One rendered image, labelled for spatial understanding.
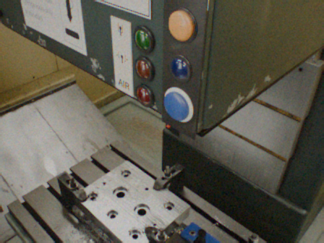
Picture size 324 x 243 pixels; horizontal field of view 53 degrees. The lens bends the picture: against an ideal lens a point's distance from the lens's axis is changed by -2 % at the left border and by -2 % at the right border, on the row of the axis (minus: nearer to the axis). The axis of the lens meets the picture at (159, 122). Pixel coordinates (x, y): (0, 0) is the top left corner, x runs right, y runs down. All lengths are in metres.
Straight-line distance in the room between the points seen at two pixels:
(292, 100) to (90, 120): 1.11
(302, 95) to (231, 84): 0.68
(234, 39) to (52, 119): 1.54
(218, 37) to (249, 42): 0.05
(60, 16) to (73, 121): 1.36
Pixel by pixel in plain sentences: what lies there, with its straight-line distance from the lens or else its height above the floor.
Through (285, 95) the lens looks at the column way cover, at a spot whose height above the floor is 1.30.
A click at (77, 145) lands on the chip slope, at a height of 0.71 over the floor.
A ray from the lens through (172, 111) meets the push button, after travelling 0.33.
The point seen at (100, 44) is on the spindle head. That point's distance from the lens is 0.40.
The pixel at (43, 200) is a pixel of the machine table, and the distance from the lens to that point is 1.24.
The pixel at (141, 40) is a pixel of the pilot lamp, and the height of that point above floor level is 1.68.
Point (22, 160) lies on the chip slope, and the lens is 1.66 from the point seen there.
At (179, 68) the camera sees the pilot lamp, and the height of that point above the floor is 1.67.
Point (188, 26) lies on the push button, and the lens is 0.28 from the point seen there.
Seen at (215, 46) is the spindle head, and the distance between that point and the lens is 0.29.
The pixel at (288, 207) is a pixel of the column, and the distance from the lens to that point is 1.29.
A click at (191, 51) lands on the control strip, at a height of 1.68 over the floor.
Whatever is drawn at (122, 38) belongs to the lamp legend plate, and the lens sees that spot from 0.36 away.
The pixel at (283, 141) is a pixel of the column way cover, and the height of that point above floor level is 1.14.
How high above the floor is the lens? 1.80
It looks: 37 degrees down
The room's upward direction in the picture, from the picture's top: 1 degrees clockwise
